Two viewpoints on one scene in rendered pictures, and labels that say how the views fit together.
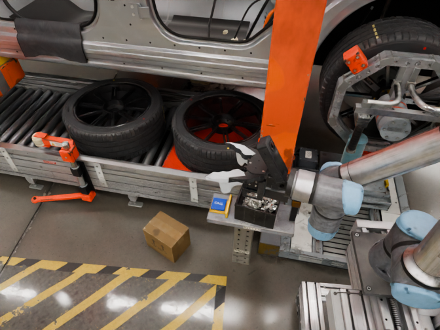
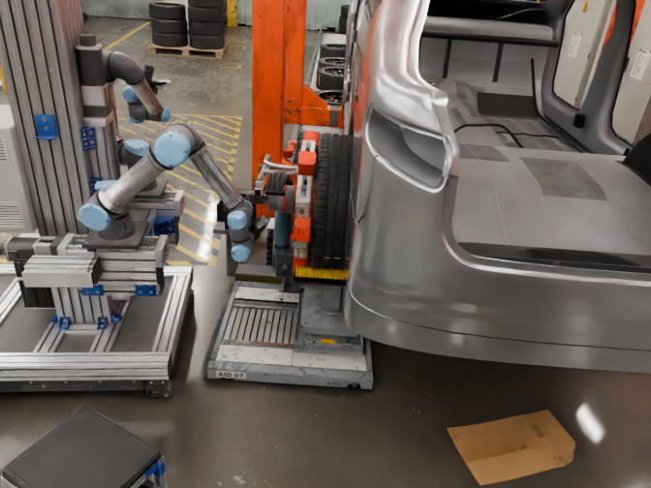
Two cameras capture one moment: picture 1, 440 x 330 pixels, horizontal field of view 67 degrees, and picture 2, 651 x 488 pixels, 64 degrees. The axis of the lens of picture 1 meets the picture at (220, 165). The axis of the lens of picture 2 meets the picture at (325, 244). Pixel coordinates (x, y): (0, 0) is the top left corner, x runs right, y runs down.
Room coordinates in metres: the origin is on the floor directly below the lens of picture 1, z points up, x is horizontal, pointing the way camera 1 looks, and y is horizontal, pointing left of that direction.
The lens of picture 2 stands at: (0.92, -3.14, 1.92)
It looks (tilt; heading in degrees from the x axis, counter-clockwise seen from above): 29 degrees down; 77
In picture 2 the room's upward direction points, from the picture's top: 5 degrees clockwise
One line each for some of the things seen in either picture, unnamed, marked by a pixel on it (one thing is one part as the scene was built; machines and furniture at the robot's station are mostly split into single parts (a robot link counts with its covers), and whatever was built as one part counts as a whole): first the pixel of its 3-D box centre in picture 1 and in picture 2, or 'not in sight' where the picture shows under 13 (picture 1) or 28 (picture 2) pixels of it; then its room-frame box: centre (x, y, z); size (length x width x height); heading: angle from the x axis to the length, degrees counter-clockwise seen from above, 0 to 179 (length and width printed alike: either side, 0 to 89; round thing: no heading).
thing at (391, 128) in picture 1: (391, 116); (290, 198); (1.25, -0.81, 0.85); 0.21 x 0.14 x 0.14; 168
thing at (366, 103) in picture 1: (385, 86); (283, 156); (1.22, -0.70, 1.03); 0.19 x 0.18 x 0.11; 168
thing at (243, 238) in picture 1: (243, 237); (234, 245); (1.00, -0.13, 0.21); 0.10 x 0.10 x 0.42; 78
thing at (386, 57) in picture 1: (389, 107); (304, 199); (1.32, -0.82, 0.85); 0.54 x 0.07 x 0.54; 78
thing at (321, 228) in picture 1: (326, 213); (139, 112); (0.51, -0.27, 1.11); 0.11 x 0.08 x 0.11; 160
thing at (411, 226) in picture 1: (414, 236); (137, 154); (0.52, -0.56, 0.98); 0.13 x 0.12 x 0.14; 160
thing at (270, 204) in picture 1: (257, 205); (232, 206); (0.99, -0.18, 0.51); 0.20 x 0.14 x 0.13; 71
